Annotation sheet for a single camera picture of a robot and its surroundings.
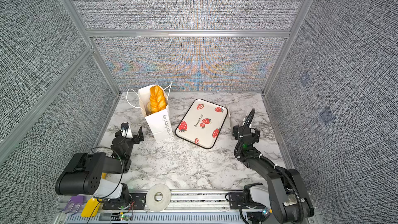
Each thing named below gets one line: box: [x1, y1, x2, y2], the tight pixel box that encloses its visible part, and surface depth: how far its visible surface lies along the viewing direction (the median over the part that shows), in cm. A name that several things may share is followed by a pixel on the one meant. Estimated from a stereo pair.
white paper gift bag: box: [137, 84, 174, 144], surface depth 87 cm
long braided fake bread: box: [147, 85, 167, 115], surface depth 88 cm
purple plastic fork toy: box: [59, 195, 84, 216], surface depth 76 cm
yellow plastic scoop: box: [80, 197, 103, 218], surface depth 72 cm
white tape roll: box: [145, 183, 172, 213], surface depth 76 cm
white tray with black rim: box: [175, 98, 229, 150], surface depth 103 cm
